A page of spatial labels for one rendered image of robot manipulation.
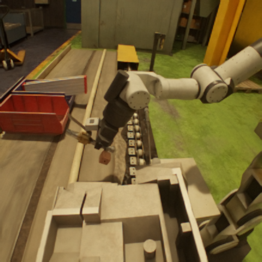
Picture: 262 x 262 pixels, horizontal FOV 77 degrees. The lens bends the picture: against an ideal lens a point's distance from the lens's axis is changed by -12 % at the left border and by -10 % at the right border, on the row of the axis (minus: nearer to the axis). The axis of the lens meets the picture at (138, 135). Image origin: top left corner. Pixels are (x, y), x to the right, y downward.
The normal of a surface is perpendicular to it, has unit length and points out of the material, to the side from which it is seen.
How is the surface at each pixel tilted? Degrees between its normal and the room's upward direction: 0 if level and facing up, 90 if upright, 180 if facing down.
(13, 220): 0
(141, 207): 10
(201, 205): 0
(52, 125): 92
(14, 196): 0
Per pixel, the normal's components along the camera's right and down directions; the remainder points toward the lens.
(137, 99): 0.27, 0.70
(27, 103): 0.09, 0.61
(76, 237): -0.04, -0.77
